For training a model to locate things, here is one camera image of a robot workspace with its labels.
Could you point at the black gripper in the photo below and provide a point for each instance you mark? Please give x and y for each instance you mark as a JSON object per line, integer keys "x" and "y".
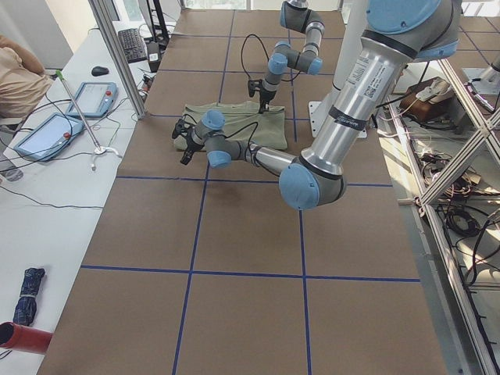
{"x": 191, "y": 144}
{"x": 266, "y": 95}

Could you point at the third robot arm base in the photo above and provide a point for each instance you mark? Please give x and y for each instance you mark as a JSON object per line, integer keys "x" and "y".
{"x": 484, "y": 81}

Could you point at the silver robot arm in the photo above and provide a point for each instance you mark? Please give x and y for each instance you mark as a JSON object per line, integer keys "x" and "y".
{"x": 394, "y": 34}
{"x": 296, "y": 16}

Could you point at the upper blue teach pendant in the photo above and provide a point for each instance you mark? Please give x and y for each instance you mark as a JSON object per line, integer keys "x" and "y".
{"x": 95, "y": 99}

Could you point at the blue teach pendant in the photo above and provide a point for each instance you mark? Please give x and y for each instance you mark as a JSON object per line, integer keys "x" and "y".
{"x": 95, "y": 99}
{"x": 48, "y": 139}

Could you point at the black keyboard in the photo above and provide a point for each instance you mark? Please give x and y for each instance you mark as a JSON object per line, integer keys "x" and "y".
{"x": 132, "y": 44}

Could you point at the black computer mouse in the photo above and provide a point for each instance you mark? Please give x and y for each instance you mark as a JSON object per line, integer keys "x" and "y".
{"x": 98, "y": 71}

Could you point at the lower blue teach pendant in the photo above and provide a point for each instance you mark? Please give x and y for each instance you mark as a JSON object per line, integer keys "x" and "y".
{"x": 48, "y": 139}

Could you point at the brown box on shelf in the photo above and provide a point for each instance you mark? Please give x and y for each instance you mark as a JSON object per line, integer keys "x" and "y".
{"x": 427, "y": 100}

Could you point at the seated person beige shirt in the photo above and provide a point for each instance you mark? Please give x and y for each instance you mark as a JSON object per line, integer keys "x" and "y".
{"x": 23, "y": 80}

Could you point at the folded dark blue umbrella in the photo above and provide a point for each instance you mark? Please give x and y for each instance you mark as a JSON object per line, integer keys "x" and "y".
{"x": 26, "y": 307}

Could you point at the red cylinder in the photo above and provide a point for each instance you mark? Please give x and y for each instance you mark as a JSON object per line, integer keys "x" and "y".
{"x": 24, "y": 338}

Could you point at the aluminium frame post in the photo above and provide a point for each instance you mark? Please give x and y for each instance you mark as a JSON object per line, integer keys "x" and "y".
{"x": 105, "y": 25}

